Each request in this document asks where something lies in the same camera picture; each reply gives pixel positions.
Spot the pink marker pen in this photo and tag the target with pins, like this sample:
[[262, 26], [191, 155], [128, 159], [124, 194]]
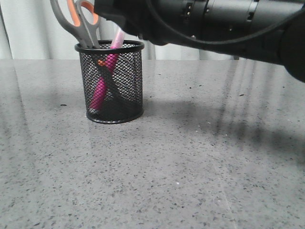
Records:
[[106, 68]]

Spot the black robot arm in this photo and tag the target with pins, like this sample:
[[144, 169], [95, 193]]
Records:
[[264, 30]]

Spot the black and orange scissors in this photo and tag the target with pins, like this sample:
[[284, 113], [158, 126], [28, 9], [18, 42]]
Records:
[[85, 22]]

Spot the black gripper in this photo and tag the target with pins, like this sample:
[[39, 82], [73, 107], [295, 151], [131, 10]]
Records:
[[150, 20]]

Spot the black mesh pen cup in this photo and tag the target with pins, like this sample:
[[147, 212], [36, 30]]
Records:
[[124, 98]]

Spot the grey-white curtain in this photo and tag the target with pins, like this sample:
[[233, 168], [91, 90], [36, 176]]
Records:
[[29, 30]]

